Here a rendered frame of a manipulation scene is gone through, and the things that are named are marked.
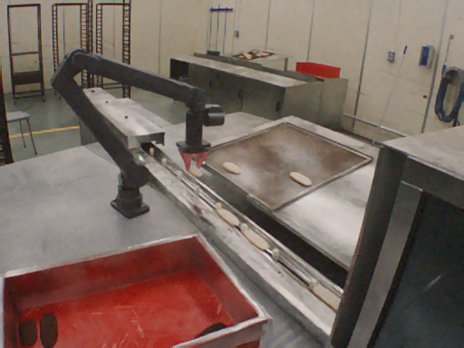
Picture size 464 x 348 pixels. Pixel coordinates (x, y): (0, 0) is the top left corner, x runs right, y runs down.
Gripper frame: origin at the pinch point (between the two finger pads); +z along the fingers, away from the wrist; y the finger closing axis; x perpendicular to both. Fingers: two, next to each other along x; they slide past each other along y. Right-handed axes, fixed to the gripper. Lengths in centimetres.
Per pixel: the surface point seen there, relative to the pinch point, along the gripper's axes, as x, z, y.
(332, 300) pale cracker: -65, 7, 0
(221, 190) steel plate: -1.0, 10.5, 11.6
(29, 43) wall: 700, -11, -16
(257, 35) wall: 451, -35, 371
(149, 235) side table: -16.2, 10.8, -22.6
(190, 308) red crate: -48, 10, -26
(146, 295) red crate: -40, 10, -33
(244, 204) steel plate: -13.5, 10.5, 13.0
